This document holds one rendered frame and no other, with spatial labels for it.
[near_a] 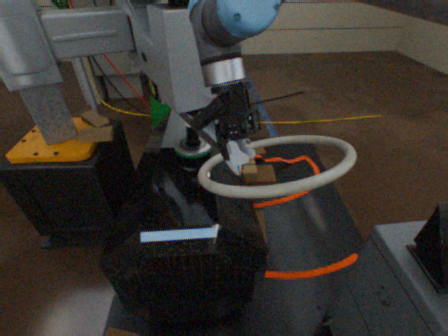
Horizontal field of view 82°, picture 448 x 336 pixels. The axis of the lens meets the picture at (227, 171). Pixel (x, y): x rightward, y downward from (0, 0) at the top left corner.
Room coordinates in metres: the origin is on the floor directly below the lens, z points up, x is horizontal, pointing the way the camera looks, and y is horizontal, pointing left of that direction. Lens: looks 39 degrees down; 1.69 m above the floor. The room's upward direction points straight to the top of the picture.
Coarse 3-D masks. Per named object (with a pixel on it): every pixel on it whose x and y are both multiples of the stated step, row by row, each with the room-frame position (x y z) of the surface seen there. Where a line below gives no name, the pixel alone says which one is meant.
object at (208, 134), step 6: (180, 114) 1.19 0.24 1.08; (186, 114) 1.12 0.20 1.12; (186, 120) 1.13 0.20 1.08; (210, 126) 1.08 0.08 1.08; (198, 132) 1.01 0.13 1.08; (204, 132) 0.96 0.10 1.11; (210, 132) 1.02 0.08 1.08; (204, 138) 0.96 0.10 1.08; (210, 138) 0.91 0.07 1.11; (210, 144) 0.92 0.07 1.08; (216, 144) 0.87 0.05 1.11; (216, 150) 0.87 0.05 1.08
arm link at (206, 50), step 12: (192, 0) 0.58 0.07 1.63; (204, 0) 0.57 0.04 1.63; (192, 12) 0.58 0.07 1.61; (192, 24) 0.58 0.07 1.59; (204, 36) 0.54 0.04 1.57; (204, 48) 0.55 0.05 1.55; (216, 48) 0.54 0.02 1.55; (228, 48) 0.54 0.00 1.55; (240, 48) 0.57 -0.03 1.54; (204, 60) 0.55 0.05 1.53; (216, 60) 0.53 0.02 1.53
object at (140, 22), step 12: (120, 0) 1.71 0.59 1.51; (132, 0) 1.61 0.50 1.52; (144, 0) 1.64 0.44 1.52; (156, 0) 1.66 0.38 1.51; (132, 12) 1.54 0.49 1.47; (144, 12) 1.55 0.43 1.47; (132, 24) 1.56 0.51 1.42; (144, 24) 1.49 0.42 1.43; (144, 36) 1.44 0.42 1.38; (144, 48) 1.43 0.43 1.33; (132, 60) 1.73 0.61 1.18; (144, 60) 1.47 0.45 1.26; (144, 72) 1.52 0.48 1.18; (156, 72) 1.31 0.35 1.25
